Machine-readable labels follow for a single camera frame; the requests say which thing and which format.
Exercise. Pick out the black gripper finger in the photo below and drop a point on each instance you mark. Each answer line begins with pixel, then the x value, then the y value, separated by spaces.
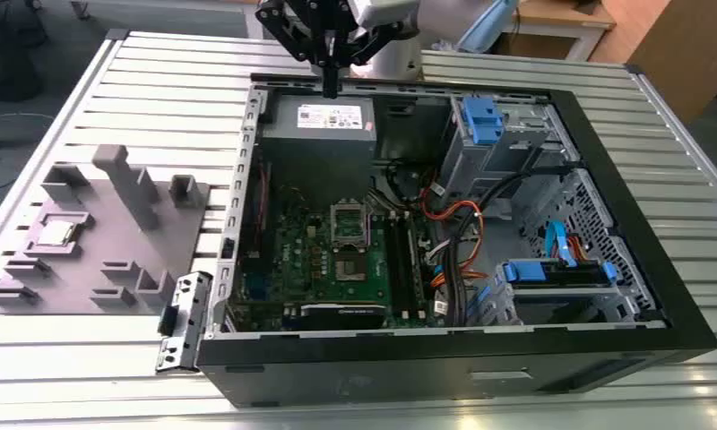
pixel 361 51
pixel 277 27

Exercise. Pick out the silver CPU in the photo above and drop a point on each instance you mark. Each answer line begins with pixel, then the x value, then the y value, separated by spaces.
pixel 56 233

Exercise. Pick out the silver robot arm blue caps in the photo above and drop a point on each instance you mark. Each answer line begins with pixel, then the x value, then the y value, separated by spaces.
pixel 397 58

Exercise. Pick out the CPU socket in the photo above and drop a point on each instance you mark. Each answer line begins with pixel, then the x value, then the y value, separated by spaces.
pixel 350 270

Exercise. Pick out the blue drive bay latch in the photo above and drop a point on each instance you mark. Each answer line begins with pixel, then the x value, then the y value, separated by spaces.
pixel 484 121

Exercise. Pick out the grey power supply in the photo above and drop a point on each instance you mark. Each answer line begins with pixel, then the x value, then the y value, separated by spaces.
pixel 301 165

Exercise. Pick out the grey metal drive cage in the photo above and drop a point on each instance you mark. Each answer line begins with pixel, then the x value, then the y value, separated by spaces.
pixel 501 157

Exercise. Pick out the black bin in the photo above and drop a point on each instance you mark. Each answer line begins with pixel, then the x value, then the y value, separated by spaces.
pixel 12 76

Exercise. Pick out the green motherboard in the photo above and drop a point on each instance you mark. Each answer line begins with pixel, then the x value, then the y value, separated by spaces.
pixel 310 286

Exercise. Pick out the grey parts rack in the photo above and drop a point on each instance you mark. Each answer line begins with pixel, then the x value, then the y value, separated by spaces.
pixel 113 233

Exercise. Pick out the brown wooden cabinet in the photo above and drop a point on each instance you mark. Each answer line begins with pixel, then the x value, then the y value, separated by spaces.
pixel 693 54

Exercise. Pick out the hard disk in blue carrier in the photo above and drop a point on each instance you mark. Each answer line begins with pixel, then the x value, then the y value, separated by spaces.
pixel 532 272

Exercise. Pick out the black graphics card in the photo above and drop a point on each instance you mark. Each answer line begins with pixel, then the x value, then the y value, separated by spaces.
pixel 340 313

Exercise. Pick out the grey metal disk cage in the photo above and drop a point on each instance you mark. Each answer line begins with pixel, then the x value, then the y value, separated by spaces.
pixel 573 293

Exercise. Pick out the black PC case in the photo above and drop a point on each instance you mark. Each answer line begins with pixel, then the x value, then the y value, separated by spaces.
pixel 394 376

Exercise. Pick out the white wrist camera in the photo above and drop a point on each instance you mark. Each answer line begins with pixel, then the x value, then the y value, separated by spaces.
pixel 382 11

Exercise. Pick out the wooden desk white frame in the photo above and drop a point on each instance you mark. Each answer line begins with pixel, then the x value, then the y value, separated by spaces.
pixel 573 15

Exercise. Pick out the metal slot bracket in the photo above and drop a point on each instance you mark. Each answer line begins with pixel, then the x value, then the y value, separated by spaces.
pixel 188 313

